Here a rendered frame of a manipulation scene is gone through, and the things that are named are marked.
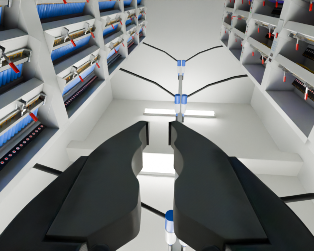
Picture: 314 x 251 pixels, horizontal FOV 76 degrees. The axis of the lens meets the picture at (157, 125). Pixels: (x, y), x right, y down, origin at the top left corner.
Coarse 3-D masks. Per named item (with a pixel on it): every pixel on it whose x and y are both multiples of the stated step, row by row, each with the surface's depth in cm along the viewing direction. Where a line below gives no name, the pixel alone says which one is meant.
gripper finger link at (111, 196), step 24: (120, 144) 10; (144, 144) 12; (96, 168) 9; (120, 168) 9; (72, 192) 7; (96, 192) 7; (120, 192) 7; (72, 216) 7; (96, 216) 7; (120, 216) 7; (72, 240) 6; (96, 240) 6; (120, 240) 7
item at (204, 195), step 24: (168, 144) 13; (192, 144) 10; (192, 168) 8; (216, 168) 8; (192, 192) 7; (216, 192) 7; (240, 192) 7; (192, 216) 7; (216, 216) 7; (240, 216) 7; (192, 240) 7; (216, 240) 6; (240, 240) 6; (264, 240) 6
